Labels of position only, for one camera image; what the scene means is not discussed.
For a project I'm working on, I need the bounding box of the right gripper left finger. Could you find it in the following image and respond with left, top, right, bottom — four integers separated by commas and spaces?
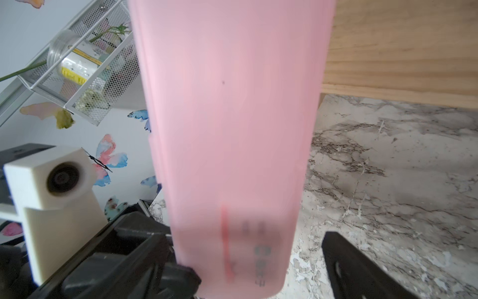
61, 235, 202, 299

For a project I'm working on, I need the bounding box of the clear jar colourful lid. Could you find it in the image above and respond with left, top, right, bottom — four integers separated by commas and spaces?
47, 29, 108, 85

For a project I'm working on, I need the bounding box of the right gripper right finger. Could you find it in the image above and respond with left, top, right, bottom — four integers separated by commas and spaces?
322, 231, 417, 299

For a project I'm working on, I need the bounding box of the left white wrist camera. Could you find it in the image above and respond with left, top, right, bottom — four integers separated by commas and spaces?
1, 143, 108, 285

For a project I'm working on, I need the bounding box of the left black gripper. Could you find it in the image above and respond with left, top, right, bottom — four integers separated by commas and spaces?
0, 143, 173, 299

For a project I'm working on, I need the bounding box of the wooden two-tier shelf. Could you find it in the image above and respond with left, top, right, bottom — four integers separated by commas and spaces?
322, 1, 478, 109

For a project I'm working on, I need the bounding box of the pink pencil case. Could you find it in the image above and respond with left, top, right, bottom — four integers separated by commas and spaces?
128, 1, 336, 299

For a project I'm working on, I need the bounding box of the white mesh wall basket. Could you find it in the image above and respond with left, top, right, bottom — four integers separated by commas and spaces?
18, 1, 140, 125

